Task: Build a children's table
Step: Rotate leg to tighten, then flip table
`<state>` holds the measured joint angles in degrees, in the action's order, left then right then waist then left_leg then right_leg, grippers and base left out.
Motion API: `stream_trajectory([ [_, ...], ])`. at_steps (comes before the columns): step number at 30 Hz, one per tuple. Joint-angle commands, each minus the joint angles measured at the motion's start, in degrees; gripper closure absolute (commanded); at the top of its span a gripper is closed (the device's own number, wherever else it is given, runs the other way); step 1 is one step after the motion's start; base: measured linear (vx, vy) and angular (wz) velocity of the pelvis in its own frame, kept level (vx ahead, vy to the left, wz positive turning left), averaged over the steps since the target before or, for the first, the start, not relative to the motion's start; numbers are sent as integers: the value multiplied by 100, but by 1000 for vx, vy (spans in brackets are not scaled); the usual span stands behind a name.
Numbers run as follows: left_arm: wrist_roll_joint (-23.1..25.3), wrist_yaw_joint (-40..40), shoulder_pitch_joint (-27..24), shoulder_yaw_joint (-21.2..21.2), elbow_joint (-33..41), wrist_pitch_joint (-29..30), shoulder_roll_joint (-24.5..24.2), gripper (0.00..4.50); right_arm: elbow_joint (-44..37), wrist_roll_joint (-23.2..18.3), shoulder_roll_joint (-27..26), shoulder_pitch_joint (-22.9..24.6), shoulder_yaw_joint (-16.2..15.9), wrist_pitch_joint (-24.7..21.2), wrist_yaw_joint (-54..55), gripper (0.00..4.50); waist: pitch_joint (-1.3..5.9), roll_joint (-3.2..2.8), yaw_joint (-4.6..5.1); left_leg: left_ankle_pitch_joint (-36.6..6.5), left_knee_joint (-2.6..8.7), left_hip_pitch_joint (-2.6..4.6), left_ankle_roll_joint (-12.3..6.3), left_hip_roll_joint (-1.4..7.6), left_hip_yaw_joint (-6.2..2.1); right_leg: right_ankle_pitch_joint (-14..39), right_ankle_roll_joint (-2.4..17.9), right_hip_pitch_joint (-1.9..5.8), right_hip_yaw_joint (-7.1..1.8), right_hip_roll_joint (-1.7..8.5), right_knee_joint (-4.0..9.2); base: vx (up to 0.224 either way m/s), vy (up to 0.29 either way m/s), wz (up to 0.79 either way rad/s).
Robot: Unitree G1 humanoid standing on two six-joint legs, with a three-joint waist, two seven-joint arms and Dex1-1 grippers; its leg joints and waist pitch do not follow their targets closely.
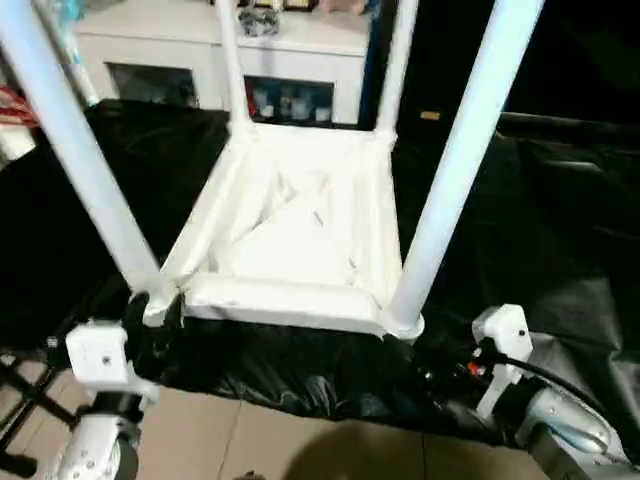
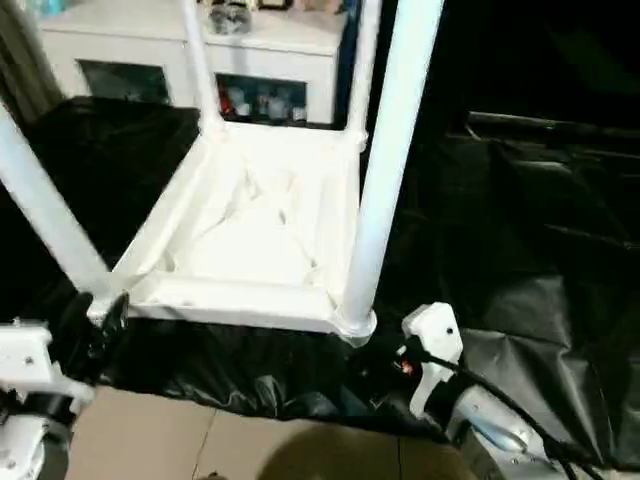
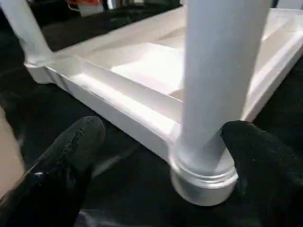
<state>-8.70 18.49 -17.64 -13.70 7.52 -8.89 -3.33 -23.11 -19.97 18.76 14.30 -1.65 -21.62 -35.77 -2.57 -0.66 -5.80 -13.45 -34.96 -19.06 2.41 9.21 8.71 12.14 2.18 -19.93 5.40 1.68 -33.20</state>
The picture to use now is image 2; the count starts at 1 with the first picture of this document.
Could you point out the white plastic table leg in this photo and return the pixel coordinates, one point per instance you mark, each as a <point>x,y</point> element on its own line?
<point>390,130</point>
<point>362,70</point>
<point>45,200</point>
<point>200,65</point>

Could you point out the white plastic table top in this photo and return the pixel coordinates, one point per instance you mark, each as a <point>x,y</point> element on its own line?
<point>260,210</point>

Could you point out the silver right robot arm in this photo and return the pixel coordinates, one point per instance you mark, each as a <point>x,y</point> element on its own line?
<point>490,425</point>

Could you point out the glossy black mat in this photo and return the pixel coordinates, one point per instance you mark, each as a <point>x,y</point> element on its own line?
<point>520,250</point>

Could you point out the small red bottle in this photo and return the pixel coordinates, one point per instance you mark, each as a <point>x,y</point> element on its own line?
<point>225,100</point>

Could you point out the grey curtain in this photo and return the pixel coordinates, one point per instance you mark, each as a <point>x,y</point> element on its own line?
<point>20,55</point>

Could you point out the blue object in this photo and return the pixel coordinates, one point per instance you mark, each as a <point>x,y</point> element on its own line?
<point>48,5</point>

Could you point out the white cabinet with glass doors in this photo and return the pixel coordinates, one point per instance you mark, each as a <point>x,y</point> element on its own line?
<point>290,50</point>

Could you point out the grey metal clutter object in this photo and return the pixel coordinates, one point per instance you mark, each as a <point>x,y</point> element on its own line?
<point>230,15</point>

